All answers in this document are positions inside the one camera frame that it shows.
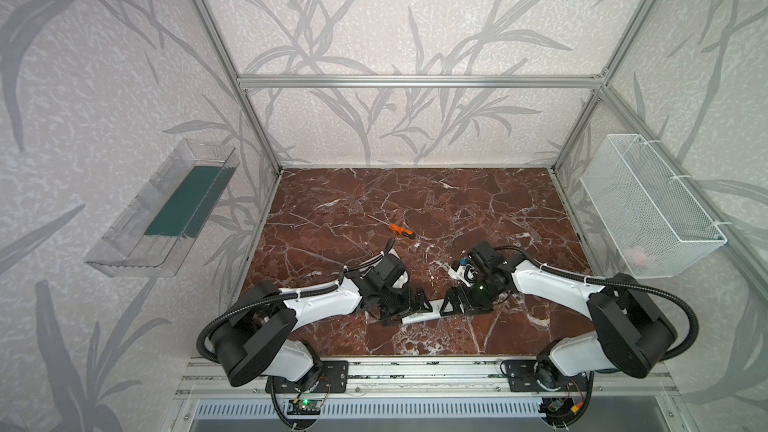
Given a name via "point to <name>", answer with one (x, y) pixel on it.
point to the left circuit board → (304, 407)
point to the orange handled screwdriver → (402, 230)
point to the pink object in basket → (636, 255)
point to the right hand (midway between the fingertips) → (452, 303)
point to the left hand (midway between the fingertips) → (425, 308)
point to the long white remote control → (436, 306)
